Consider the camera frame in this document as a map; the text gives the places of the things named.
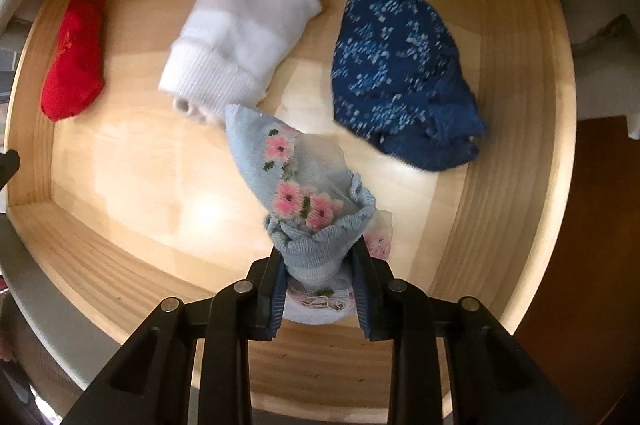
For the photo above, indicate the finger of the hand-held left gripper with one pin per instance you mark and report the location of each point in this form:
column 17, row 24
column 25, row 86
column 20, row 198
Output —
column 7, row 167

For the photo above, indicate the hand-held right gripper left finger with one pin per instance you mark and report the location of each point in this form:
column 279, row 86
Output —
column 277, row 305

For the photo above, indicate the white ribbed sock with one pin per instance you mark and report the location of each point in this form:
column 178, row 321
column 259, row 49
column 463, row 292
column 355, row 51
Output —
column 235, row 30

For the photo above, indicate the grey-fronted wooden drawer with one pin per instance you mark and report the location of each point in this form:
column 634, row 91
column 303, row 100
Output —
column 150, row 165

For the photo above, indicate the red sock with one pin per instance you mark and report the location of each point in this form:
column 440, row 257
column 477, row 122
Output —
column 75, row 55

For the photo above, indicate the light blue floral sock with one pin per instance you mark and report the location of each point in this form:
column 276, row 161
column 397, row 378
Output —
column 290, row 185

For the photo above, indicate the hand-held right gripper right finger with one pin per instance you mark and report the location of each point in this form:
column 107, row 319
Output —
column 362, row 305

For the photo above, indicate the navy floral lace underwear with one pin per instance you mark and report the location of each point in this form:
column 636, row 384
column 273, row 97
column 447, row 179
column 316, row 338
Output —
column 395, row 70

